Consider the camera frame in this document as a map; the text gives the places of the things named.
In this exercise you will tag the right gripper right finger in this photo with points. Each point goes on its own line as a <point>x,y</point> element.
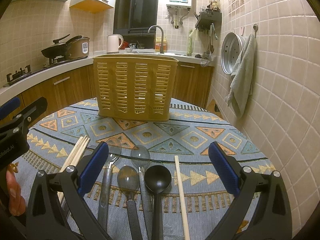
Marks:
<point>272,216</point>

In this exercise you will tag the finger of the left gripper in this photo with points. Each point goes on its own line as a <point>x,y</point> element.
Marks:
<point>9,107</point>
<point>30,113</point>

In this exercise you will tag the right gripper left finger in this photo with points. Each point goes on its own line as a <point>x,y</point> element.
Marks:
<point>45,218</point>

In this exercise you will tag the wooden chopstick bundle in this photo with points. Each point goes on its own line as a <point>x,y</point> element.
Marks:
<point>76,153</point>

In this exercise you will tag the single wooden chopstick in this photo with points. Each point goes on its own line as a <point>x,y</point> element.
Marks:
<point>182,200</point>

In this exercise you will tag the dark-handled clear spoon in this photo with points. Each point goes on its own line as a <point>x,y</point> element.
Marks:
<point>128,182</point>

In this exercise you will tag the black plastic ladle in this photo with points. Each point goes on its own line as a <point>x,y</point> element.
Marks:
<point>157,179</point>

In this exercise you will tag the grey-handled clear spoon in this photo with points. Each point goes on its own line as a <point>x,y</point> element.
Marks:
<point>140,157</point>

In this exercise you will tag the dark kitchen window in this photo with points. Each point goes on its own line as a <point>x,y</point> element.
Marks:
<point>132,20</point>

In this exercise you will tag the person's left hand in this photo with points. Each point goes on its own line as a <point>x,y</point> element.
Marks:
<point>17,205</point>

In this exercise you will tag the gas stove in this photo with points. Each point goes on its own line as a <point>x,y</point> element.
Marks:
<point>26,71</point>

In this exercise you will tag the black frying pan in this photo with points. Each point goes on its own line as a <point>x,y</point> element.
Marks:
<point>58,48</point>

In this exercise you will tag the brown rice cooker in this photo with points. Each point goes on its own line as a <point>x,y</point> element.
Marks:
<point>77,47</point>

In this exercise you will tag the wooden cutting board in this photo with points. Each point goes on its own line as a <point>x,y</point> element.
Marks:
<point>213,108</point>

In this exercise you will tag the grey hanging towel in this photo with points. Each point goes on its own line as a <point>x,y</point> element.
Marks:
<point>242,75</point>

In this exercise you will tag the white electric kettle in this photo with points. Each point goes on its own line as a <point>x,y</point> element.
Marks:
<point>114,43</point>

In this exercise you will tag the yellow plastic utensil basket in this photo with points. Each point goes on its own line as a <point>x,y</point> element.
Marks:
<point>134,86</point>

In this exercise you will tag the wooden base cabinets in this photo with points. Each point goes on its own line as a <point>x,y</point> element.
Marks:
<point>192,85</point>

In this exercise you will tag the orange bottle by sink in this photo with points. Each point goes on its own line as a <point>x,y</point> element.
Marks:
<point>158,44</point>

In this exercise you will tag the metal steamer tray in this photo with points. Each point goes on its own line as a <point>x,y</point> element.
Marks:
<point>231,48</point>

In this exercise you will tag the green bottle on counter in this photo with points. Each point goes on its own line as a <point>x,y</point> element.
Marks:
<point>190,43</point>

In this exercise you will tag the black wall spice rack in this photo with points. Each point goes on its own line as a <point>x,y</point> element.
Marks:
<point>206,17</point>

